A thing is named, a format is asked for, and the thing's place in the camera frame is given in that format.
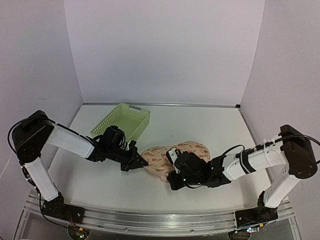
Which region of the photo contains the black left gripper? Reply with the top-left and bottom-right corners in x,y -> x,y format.
107,144 -> 148,172

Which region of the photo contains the floral mesh laundry bag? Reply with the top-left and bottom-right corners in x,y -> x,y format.
141,140 -> 211,183

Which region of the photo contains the green plastic basket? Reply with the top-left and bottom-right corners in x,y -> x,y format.
90,103 -> 151,141

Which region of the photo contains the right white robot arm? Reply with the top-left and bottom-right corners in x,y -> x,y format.
166,124 -> 320,222

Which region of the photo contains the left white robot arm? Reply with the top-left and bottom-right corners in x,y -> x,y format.
7,110 -> 148,219

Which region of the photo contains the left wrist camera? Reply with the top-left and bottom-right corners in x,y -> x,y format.
126,140 -> 137,150

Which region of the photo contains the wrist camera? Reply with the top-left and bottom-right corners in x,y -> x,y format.
126,140 -> 137,150
166,147 -> 181,174

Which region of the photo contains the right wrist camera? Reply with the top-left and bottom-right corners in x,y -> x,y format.
166,147 -> 181,174

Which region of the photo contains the aluminium front rail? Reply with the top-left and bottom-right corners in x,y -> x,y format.
14,190 -> 299,239

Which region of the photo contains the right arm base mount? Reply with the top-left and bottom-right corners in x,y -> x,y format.
235,198 -> 278,230

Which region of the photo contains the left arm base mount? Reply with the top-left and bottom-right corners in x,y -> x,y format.
40,192 -> 85,224

